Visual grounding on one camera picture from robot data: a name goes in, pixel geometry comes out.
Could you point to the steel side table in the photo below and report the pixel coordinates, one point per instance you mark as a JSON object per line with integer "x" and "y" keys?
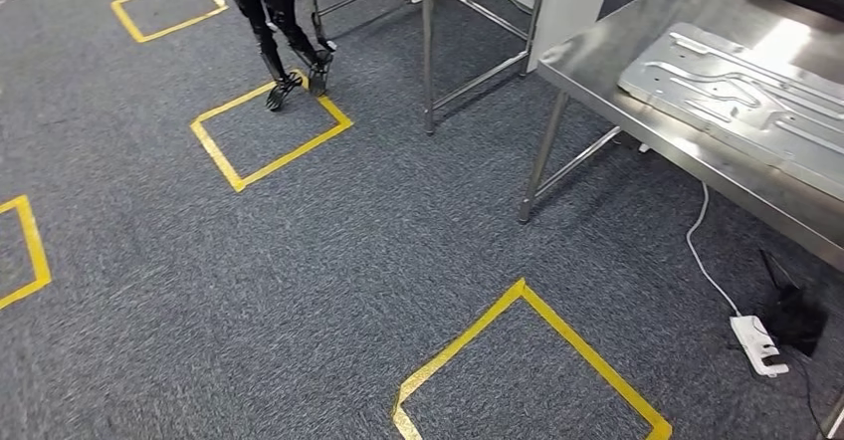
{"x": 428, "y": 61}

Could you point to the steel workbench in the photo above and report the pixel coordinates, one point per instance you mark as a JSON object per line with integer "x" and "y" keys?
{"x": 613, "y": 54}

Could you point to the white cabinet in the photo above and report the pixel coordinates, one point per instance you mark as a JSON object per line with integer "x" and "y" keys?
{"x": 567, "y": 8}

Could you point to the yellow floor tape strip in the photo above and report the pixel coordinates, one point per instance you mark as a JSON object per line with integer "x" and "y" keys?
{"x": 217, "y": 153}

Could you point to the black humanoid robot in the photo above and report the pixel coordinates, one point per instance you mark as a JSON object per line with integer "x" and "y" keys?
{"x": 270, "y": 2}

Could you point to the grey stamped metal plate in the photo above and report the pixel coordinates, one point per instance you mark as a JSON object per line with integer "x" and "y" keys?
{"x": 725, "y": 114}

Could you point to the black power adapter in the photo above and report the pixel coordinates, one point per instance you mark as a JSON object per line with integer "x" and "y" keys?
{"x": 798, "y": 321}

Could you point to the white power strip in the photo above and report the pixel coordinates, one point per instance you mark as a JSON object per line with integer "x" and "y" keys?
{"x": 758, "y": 345}

